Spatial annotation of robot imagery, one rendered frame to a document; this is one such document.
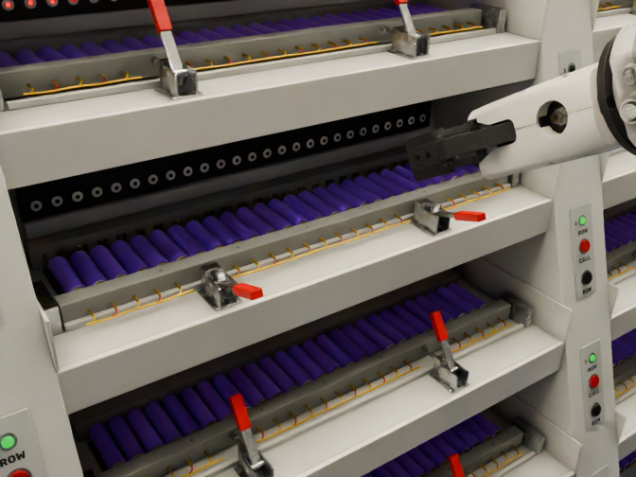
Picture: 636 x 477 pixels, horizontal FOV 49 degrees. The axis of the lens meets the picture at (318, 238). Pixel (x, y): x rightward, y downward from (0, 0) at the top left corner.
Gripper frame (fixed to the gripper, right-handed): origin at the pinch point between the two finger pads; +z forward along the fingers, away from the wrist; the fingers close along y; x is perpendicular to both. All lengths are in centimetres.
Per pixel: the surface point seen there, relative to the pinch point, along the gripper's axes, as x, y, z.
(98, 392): -11.7, -27.2, 20.9
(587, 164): -5.8, 37.2, 18.5
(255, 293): -7.1, -14.4, 13.2
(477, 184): -4.4, 22.5, 23.1
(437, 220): -6.7, 11.4, 18.9
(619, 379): -41, 51, 33
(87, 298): -4.0, -25.5, 22.9
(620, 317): -28, 42, 23
